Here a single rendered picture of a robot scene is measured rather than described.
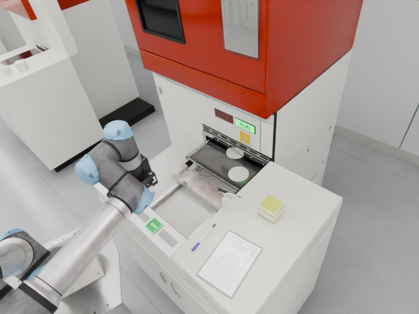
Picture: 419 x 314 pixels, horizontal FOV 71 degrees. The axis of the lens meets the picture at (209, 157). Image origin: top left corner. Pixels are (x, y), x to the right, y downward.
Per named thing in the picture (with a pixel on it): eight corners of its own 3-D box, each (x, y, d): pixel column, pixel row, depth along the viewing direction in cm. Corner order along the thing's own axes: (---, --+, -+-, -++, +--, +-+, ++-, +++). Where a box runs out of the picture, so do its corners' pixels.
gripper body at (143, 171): (159, 184, 103) (150, 159, 95) (139, 199, 99) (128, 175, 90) (146, 174, 107) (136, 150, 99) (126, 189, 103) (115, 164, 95)
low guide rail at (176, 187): (216, 154, 163) (215, 151, 161) (218, 156, 162) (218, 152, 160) (145, 212, 140) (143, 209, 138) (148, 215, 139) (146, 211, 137)
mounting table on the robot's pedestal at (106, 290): (30, 376, 108) (10, 369, 99) (22, 276, 138) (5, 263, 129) (143, 307, 122) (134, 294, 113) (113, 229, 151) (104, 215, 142)
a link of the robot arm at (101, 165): (106, 190, 76) (134, 162, 83) (73, 161, 75) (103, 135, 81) (101, 198, 83) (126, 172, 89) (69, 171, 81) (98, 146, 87)
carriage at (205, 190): (184, 169, 154) (183, 166, 152) (237, 205, 133) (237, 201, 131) (173, 178, 150) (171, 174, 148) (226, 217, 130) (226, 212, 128)
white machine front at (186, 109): (168, 120, 192) (153, 63, 164) (273, 177, 147) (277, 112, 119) (164, 123, 190) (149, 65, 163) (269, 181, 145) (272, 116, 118)
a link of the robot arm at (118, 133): (93, 132, 83) (114, 115, 88) (107, 159, 90) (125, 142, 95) (114, 139, 79) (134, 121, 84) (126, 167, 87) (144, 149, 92)
